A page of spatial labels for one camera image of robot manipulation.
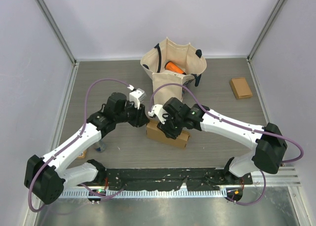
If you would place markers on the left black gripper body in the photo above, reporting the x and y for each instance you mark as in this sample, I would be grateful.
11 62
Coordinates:
131 114

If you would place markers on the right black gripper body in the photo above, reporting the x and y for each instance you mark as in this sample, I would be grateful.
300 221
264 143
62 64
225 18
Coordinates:
173 126

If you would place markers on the brown cardboard box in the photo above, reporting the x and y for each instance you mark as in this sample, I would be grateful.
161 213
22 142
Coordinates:
240 88

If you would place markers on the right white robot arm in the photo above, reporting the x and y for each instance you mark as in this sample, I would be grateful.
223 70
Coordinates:
266 146

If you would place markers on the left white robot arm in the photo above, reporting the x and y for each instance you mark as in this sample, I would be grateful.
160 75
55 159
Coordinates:
47 176

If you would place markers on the yellow blue snack box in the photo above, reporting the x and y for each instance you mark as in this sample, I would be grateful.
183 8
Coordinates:
82 155

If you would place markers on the silver blue drink can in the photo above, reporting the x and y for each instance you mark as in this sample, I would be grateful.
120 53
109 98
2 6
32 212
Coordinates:
100 146

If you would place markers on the orange bottle in bag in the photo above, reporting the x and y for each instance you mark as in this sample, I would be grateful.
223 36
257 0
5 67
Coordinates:
170 66

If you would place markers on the beige canvas tote bag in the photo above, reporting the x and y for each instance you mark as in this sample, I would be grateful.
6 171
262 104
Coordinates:
169 84

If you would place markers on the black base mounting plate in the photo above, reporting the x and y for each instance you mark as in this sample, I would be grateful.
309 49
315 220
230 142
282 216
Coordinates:
166 179

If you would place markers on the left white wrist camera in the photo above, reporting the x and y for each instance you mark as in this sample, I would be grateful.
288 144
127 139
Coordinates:
136 96

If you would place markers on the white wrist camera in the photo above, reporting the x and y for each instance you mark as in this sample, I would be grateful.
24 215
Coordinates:
136 96
159 112

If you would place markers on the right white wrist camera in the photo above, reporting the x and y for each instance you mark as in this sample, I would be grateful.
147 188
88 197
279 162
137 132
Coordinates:
159 112

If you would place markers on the slotted cable duct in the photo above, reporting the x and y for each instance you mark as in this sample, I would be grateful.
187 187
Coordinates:
181 193

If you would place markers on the left aluminium frame post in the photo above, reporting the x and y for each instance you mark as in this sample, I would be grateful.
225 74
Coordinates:
53 25

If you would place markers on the aluminium frame post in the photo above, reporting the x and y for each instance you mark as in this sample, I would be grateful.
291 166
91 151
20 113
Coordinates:
53 25
268 24

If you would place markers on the right aluminium frame post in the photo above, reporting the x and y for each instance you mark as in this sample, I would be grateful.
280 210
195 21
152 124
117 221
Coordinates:
268 24

